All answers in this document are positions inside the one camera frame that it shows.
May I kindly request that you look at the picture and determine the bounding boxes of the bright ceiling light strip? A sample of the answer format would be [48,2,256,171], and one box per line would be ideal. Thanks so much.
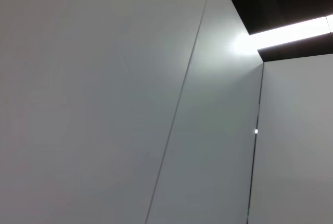
[234,14,333,54]

